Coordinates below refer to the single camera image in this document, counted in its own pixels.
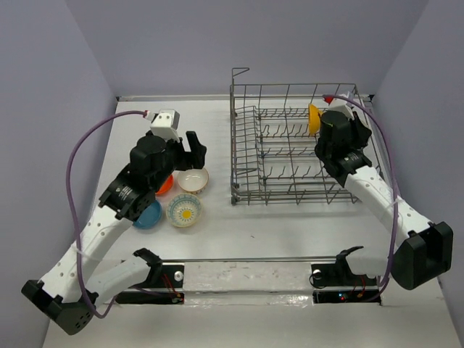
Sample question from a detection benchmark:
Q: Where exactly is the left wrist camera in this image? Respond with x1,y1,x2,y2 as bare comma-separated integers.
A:
144,109,180,142

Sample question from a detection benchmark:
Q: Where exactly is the yellow bowl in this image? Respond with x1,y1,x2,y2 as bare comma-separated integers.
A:
308,104,322,136

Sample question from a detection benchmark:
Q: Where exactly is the metal rail bar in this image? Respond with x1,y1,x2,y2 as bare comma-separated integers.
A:
163,256,336,263

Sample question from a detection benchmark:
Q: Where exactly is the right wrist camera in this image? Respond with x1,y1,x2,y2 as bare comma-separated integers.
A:
323,96,354,119

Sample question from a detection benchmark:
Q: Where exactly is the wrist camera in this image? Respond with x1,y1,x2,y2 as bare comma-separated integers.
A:
144,109,180,142
323,96,354,119

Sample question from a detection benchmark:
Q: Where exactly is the patterned sunflower bowl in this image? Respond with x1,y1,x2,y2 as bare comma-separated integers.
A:
166,193,202,228

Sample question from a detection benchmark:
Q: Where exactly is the white bowl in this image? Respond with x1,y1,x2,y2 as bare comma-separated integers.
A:
177,167,210,194

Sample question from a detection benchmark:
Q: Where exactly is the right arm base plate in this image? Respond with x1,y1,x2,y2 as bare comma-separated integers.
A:
309,263,381,304

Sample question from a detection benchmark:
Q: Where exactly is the blue bowl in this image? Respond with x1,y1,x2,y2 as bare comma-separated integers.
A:
133,200,162,230

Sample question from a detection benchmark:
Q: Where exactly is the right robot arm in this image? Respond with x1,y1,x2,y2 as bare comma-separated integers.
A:
315,110,453,290

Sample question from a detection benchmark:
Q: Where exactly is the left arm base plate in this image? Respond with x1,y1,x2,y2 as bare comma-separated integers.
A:
115,262,185,305

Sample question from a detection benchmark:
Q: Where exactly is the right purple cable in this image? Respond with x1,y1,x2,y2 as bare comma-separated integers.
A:
335,96,402,302

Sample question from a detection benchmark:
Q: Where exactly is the grey wire dish rack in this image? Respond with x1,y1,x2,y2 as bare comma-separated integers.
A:
229,67,362,205

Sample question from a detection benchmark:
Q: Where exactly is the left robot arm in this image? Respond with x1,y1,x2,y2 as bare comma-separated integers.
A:
21,131,207,336

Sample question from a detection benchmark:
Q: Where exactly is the orange bowl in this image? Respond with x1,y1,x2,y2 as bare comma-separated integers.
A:
156,175,174,196

